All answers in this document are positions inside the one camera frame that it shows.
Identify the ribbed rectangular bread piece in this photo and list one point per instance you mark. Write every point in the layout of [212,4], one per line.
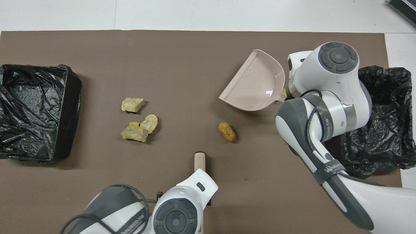
[134,132]

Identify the orange striped bread slice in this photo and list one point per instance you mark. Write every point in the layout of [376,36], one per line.
[150,123]

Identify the small pale bread chunk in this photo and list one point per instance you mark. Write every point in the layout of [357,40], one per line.
[132,104]

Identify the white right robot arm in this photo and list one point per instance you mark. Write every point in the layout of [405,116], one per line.
[328,74]

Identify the brown croquette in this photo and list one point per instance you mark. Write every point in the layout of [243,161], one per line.
[227,132]

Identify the beige brush with black bristles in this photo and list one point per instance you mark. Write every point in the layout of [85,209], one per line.
[199,162]

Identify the boxy black bag bin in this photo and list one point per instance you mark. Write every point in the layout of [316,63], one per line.
[32,113]

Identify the brown paper table mat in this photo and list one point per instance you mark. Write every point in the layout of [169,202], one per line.
[162,65]

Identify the dark ribbed grey panel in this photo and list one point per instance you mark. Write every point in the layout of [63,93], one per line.
[406,6]

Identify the crumpled black bag bin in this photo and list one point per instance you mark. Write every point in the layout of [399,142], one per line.
[390,130]

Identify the beige plastic dustpan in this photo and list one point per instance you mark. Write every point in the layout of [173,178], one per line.
[253,84]

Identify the yellow and green sponge piece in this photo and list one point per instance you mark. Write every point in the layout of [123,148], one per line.
[133,123]

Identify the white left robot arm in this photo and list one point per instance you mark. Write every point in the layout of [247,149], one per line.
[182,201]

